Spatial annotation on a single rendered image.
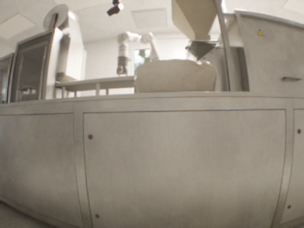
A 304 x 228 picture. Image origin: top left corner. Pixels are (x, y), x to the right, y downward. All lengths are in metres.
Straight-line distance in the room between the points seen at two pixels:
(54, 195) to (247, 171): 0.91
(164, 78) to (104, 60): 3.24
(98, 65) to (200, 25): 3.11
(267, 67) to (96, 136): 0.95
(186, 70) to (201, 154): 0.36
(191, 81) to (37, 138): 0.80
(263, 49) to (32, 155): 1.41
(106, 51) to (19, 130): 3.25
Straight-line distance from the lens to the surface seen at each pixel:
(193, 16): 1.11
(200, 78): 0.74
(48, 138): 0.85
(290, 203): 0.96
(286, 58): 1.15
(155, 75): 0.73
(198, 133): 0.63
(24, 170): 1.05
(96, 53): 4.07
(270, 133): 0.75
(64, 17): 1.46
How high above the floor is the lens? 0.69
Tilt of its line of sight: 3 degrees up
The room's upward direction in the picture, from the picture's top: 1 degrees counter-clockwise
